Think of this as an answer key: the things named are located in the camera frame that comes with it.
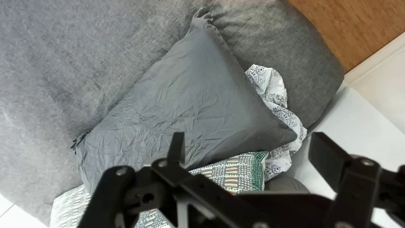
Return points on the grey pillow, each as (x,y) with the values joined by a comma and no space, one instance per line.
(198,88)

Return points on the white patterned pillow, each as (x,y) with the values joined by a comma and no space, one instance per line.
(271,89)

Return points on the grey bed duvet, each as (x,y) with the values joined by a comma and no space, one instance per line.
(65,64)

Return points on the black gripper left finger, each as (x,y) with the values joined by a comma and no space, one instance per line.
(122,195)

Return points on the white bed frame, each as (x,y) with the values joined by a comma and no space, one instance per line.
(367,117)

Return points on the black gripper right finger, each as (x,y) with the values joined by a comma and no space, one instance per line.
(354,179)

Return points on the green striped patterned pillow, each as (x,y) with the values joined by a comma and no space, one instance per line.
(238,174)

